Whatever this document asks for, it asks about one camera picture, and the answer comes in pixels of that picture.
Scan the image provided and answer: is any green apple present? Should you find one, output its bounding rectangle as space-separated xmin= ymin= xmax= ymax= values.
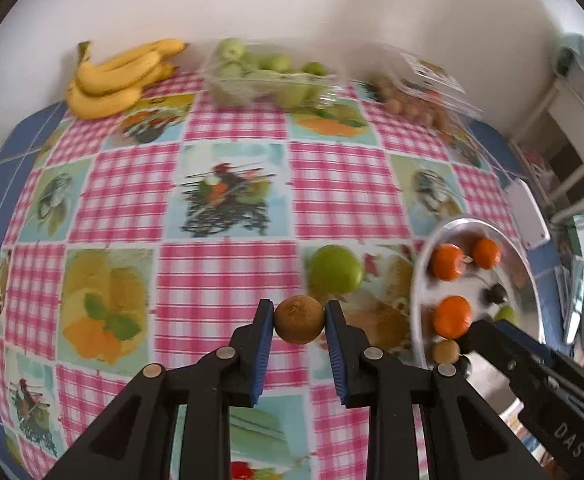
xmin=306 ymin=245 xmax=364 ymax=295

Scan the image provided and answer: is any teal round object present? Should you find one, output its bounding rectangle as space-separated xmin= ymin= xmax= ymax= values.
xmin=556 ymin=32 xmax=584 ymax=76

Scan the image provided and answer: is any round metal plate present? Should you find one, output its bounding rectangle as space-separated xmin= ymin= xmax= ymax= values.
xmin=409 ymin=215 xmax=546 ymax=376

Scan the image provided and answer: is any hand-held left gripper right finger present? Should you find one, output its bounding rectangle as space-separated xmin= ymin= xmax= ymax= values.
xmin=325 ymin=300 xmax=552 ymax=480

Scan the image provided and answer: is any white plastic device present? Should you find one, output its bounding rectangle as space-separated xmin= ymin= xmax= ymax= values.
xmin=506 ymin=178 xmax=551 ymax=248

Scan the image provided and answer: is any bunch of yellow bananas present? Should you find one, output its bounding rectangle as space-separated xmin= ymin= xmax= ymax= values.
xmin=67 ymin=38 xmax=190 ymax=120

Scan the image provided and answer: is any pile of brown longans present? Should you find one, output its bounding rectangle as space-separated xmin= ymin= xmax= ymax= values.
xmin=377 ymin=75 xmax=452 ymax=131

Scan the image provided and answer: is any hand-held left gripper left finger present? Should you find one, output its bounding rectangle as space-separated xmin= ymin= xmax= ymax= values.
xmin=42 ymin=299 xmax=275 ymax=480

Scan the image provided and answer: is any stack of papers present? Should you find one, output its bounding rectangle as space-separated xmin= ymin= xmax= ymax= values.
xmin=554 ymin=212 xmax=584 ymax=346

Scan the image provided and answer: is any clear plastic fruit tray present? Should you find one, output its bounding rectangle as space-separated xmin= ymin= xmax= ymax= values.
xmin=199 ymin=37 xmax=345 ymax=111

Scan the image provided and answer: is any large orange mandarin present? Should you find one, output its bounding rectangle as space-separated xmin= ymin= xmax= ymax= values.
xmin=432 ymin=296 xmax=472 ymax=339

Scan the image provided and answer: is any clear plastic clamshell box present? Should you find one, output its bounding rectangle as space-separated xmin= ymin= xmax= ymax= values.
xmin=367 ymin=52 xmax=482 ymax=136

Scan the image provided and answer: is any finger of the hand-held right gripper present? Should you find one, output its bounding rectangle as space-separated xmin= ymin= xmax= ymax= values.
xmin=494 ymin=321 xmax=584 ymax=401
xmin=459 ymin=321 xmax=547 ymax=401

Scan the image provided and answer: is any blue grid tablecloth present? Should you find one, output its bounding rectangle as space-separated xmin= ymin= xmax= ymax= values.
xmin=0 ymin=100 xmax=572 ymax=480

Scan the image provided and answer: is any white shelf unit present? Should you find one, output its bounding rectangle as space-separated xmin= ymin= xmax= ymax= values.
xmin=509 ymin=35 xmax=584 ymax=221

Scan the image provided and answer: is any brown kiwi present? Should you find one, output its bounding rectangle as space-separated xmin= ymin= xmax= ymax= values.
xmin=432 ymin=339 xmax=461 ymax=364
xmin=274 ymin=295 xmax=325 ymax=345

